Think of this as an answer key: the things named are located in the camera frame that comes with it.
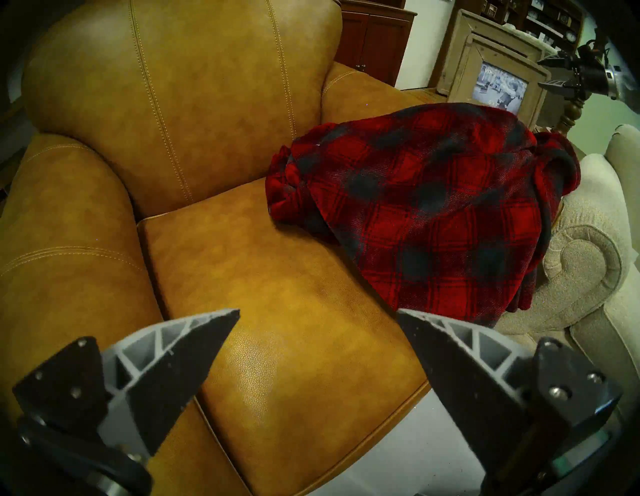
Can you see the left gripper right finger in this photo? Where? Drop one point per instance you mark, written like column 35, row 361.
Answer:
column 470, row 390

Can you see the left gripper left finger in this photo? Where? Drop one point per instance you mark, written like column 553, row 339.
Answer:
column 160, row 375

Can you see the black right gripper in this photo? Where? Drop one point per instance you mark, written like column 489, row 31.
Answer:
column 590, row 75

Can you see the red plaid fleece blanket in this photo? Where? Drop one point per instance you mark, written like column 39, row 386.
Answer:
column 425, row 200

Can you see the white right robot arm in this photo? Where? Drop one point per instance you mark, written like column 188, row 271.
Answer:
column 625, row 90

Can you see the turned wooden lamp base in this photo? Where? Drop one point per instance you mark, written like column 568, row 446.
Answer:
column 572, row 114

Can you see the dark wooden display shelf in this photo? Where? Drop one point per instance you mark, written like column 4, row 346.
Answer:
column 545, row 20

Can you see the wooden side table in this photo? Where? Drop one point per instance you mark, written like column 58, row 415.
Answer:
column 425, row 95

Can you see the cherry wood hutch bookcase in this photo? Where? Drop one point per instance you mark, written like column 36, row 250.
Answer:
column 375, row 40

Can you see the tan leather armchair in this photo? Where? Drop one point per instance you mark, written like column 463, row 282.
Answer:
column 210, row 125

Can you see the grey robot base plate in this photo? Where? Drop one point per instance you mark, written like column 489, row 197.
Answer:
column 415, row 460

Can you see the small weathered picture frame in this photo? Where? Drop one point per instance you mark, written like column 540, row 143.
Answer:
column 462, row 75

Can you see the large weathered picture frame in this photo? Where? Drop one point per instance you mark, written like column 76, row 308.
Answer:
column 470, row 25

